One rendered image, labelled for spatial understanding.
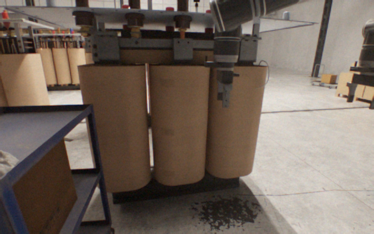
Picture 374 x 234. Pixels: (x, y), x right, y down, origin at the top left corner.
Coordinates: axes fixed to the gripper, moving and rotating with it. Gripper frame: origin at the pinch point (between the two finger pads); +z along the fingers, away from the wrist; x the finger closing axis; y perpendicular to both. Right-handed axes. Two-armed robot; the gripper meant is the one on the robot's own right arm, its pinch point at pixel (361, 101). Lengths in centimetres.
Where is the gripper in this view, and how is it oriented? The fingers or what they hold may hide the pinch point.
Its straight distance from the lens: 124.3
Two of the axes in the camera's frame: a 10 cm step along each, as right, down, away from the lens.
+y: 10.0, 0.1, 0.2
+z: -0.2, 9.5, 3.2
